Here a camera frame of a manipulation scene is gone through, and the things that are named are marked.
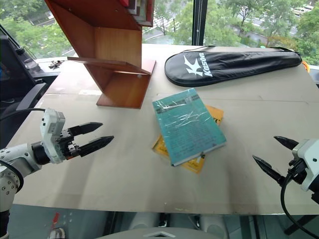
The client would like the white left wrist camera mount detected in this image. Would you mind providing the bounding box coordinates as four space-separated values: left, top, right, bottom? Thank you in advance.
39 108 66 164

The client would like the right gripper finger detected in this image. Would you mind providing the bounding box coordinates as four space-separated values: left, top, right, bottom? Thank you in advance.
252 155 287 188
273 135 300 151

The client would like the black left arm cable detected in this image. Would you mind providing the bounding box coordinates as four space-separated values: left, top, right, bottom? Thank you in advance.
0 107 47 122

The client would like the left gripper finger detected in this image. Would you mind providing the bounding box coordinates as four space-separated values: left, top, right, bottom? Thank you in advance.
68 122 104 137
79 135 115 158

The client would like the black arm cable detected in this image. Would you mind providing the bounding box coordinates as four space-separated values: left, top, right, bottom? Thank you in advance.
0 107 47 122
280 167 319 239

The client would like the black window mullion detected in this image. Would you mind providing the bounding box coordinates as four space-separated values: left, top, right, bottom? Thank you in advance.
192 0 207 47

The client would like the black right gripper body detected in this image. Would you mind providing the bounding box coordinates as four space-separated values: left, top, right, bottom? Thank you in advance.
281 158 310 187

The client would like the black table leg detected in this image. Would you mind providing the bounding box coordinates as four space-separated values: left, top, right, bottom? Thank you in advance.
283 215 311 236

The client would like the black office chair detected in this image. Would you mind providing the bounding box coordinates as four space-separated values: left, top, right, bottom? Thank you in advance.
0 82 48 142

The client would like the yellow paperback book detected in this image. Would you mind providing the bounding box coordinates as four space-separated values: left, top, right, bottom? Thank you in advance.
152 104 224 174

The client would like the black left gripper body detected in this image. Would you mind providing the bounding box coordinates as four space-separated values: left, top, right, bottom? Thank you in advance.
58 128 82 160

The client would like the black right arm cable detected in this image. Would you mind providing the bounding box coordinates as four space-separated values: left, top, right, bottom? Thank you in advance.
280 167 319 239

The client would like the black Kason racket bag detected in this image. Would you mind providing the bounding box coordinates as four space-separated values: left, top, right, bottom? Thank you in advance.
164 45 303 88

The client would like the grey robot torso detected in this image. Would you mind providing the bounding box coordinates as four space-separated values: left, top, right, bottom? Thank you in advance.
96 226 209 239

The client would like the brown wooden bookshelf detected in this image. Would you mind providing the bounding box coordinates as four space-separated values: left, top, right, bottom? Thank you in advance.
44 0 157 110

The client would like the teal plastic-wrapped book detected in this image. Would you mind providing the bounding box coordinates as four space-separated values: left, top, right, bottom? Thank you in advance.
152 88 228 167

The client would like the white parked car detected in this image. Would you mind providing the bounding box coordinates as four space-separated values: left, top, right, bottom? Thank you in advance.
292 5 314 16

